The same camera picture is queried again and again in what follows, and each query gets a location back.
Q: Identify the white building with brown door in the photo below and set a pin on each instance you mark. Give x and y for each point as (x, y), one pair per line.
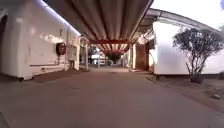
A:
(166, 50)

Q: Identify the brown concrete path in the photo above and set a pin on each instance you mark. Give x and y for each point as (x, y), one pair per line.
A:
(110, 100)

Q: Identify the small dark tree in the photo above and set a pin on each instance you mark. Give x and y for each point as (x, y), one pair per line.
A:
(196, 46)

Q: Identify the covered walkway canopy with posts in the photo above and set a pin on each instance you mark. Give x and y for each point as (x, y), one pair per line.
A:
(106, 23)

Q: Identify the brown dirt strip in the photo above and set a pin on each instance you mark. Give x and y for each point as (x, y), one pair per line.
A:
(200, 88)
(53, 76)

